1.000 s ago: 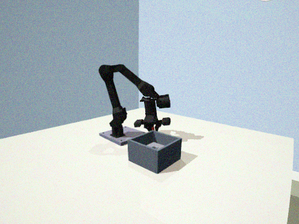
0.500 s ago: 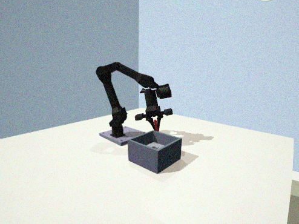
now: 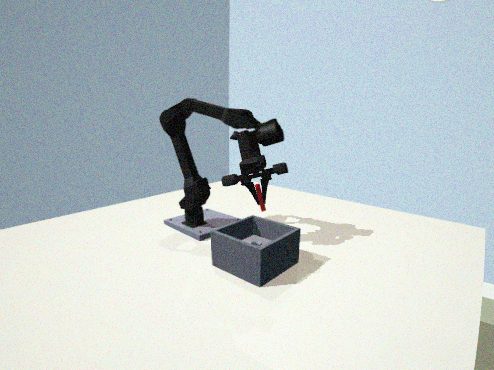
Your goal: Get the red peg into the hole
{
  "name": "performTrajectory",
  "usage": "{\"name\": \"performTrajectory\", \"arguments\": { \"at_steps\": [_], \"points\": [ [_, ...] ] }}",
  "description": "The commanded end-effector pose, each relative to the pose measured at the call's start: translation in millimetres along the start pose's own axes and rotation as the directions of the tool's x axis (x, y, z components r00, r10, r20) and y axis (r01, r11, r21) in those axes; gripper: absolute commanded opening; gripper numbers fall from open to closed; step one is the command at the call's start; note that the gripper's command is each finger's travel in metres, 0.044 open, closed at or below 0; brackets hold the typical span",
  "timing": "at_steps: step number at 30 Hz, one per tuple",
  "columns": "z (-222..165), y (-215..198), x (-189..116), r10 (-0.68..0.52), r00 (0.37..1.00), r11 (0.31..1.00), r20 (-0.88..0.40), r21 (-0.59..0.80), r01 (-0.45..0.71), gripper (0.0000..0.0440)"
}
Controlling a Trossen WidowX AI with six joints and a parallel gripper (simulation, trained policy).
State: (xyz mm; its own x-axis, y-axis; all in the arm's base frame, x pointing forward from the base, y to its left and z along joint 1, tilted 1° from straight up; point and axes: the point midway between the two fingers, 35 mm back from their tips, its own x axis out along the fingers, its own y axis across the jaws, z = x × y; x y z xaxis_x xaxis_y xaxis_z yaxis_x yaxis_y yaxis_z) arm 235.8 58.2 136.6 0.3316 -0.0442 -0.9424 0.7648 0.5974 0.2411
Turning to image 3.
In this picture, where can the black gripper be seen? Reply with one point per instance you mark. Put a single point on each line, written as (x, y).
(265, 174)

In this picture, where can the red peg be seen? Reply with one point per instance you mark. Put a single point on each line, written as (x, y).
(259, 194)

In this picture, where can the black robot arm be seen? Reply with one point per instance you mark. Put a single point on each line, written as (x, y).
(196, 188)

